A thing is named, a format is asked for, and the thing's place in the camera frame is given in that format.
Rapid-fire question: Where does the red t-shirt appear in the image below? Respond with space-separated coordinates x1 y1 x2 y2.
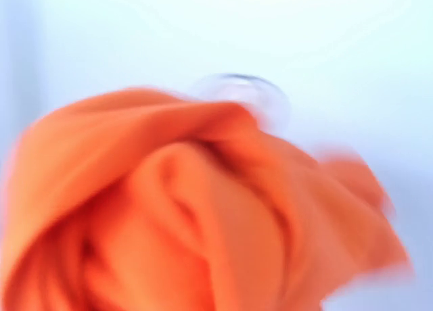
1 89 409 310

